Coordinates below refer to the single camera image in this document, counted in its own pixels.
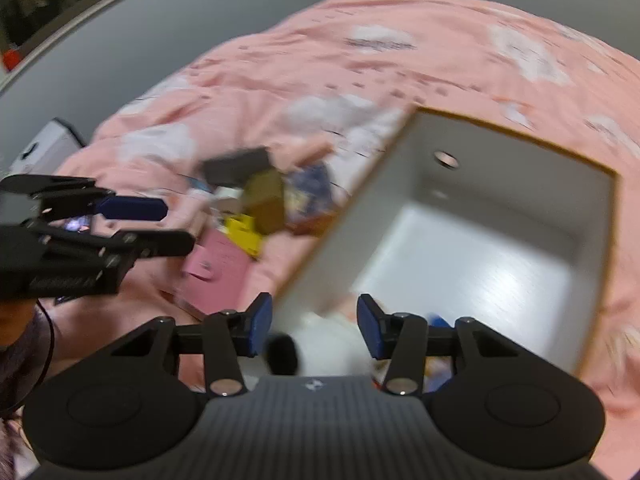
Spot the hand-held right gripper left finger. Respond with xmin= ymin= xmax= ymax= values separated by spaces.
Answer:
xmin=107 ymin=292 xmax=273 ymax=397

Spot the white device on left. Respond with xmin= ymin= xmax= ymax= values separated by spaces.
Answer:
xmin=9 ymin=119 xmax=89 ymax=177

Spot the dark grey flat box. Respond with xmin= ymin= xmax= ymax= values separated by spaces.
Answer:
xmin=200 ymin=147 xmax=274 ymax=189

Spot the pink cloud-print blanket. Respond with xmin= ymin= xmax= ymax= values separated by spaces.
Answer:
xmin=0 ymin=0 xmax=640 ymax=480

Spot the black cable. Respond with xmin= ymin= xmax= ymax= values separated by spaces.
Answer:
xmin=34 ymin=300 xmax=57 ymax=393

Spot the window frame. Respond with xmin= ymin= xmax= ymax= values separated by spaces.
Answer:
xmin=0 ymin=0 xmax=221 ymax=92

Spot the white and black plush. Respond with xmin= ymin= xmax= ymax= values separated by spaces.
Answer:
xmin=264 ymin=310 xmax=383 ymax=378

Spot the blue patterned packet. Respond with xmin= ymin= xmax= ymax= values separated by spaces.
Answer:
xmin=286 ymin=162 xmax=337 ymax=227

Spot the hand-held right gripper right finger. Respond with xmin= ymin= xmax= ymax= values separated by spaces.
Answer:
xmin=356 ymin=294 xmax=521 ymax=396

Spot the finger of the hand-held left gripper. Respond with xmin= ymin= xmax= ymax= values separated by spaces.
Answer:
xmin=30 ymin=222 xmax=196 ymax=266
xmin=2 ymin=175 xmax=168 ymax=221

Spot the orange and white storage box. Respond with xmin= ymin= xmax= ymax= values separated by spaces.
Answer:
xmin=274 ymin=105 xmax=620 ymax=376

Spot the olive brown box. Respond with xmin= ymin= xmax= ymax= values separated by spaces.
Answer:
xmin=242 ymin=170 xmax=287 ymax=237

